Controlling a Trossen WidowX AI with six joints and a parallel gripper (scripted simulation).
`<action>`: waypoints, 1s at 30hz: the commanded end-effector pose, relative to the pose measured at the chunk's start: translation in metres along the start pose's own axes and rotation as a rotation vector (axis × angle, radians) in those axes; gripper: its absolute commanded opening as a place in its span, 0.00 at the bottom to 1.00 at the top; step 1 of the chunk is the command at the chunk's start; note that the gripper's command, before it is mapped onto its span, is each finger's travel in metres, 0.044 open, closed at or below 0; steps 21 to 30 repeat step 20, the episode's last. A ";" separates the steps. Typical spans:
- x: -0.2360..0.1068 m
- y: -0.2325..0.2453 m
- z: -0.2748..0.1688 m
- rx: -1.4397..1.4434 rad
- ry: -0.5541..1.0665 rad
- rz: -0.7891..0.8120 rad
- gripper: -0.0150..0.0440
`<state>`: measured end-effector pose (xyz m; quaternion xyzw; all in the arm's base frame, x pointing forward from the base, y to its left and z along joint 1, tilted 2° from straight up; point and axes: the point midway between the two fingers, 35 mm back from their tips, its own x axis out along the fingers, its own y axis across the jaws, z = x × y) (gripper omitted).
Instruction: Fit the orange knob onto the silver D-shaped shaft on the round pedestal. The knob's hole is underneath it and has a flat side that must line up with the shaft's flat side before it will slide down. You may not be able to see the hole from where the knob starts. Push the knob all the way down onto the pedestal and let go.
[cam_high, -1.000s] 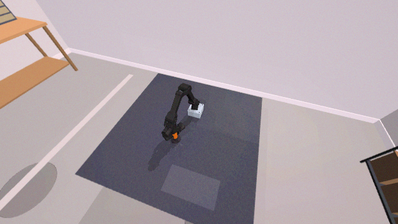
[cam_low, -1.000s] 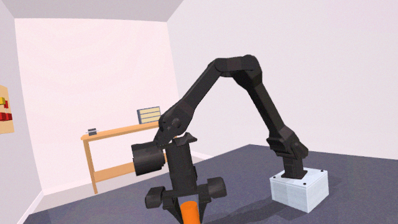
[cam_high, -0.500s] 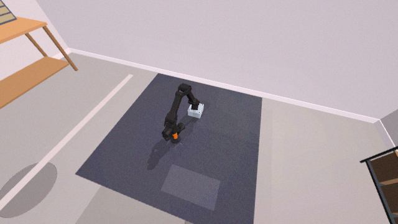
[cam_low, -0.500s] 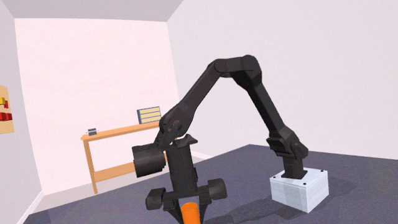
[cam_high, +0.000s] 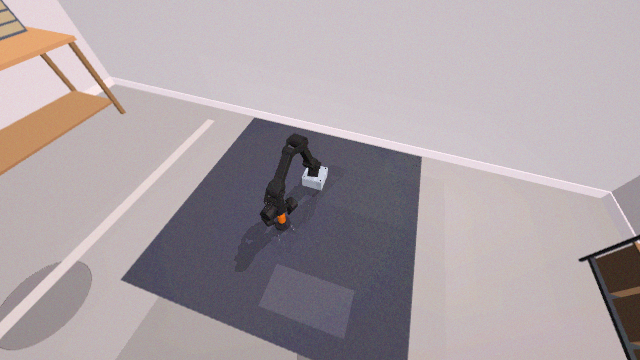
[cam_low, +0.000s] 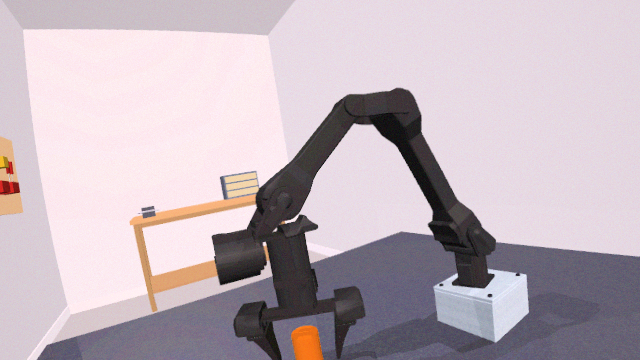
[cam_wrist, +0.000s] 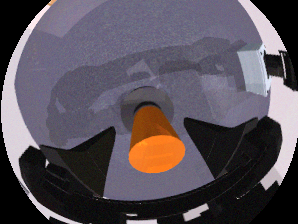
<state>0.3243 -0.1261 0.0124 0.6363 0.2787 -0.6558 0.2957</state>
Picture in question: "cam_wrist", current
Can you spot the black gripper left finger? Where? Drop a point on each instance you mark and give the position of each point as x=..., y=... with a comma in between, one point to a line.
x=88, y=162

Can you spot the orange knob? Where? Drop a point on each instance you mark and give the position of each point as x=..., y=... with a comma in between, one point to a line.
x=154, y=147

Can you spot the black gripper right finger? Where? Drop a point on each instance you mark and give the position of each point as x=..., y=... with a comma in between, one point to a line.
x=217, y=144

